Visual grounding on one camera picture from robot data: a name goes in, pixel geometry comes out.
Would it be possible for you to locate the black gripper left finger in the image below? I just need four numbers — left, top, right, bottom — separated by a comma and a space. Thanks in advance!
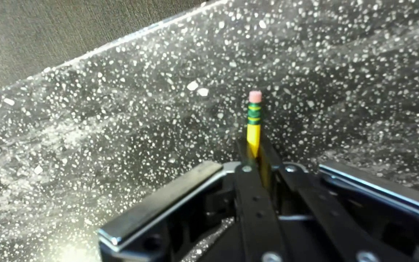
202, 138, 289, 262

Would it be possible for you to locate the yellow pencil with pink eraser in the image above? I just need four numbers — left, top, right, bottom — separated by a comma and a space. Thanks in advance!
244, 89, 273, 189

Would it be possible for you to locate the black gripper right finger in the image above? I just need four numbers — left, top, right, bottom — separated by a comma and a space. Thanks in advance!
260, 137, 401, 262

